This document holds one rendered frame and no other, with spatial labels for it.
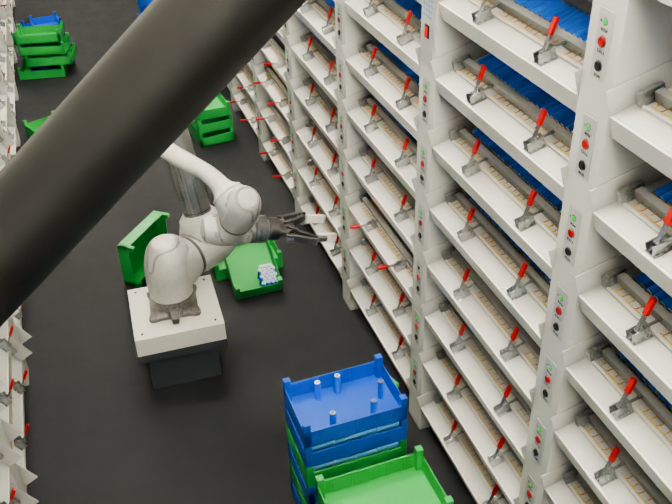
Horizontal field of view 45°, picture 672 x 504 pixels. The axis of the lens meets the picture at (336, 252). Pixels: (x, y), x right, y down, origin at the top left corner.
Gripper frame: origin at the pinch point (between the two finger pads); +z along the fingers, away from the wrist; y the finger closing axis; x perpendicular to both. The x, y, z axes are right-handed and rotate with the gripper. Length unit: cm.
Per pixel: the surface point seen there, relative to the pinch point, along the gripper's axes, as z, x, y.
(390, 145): 16.0, 30.8, 1.4
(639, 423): 16, 31, 130
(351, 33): 9, 56, -30
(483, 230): 19, 33, 58
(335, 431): -16, -23, 70
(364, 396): -3, -23, 57
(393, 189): 22.5, 13.3, -2.0
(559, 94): 2, 83, 93
